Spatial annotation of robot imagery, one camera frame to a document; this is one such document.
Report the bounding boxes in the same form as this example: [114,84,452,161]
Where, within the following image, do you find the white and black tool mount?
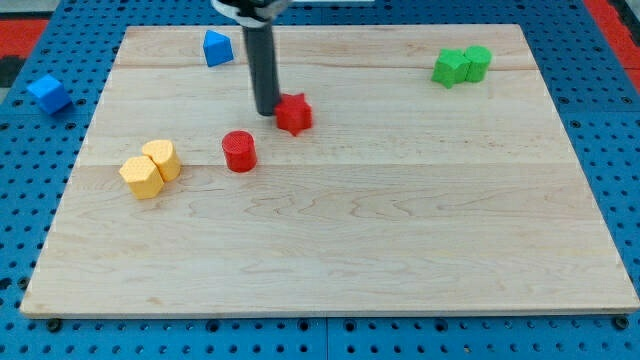
[210,0,292,27]

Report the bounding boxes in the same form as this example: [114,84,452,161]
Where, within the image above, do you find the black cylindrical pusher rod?
[243,22,281,116]

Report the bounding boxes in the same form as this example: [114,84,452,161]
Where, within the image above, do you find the red star block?
[274,93,313,136]

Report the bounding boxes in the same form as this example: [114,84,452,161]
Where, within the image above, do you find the green star block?
[431,49,470,89]

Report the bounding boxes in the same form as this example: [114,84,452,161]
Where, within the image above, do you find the blue triangle block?
[203,30,234,67]

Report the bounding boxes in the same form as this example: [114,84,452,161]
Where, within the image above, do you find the red cylinder block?
[222,130,257,173]

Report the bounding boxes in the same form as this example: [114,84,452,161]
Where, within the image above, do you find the yellow heart block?
[142,139,182,182]

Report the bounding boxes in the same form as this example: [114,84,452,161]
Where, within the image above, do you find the yellow hexagon block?
[119,156,164,200]

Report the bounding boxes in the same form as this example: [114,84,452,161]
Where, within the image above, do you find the blue cube block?
[27,74,72,115]

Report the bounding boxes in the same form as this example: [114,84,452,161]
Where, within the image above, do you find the green cylinder block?
[464,45,492,83]

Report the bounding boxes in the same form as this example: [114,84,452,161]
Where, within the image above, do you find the wooden board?
[20,24,639,319]

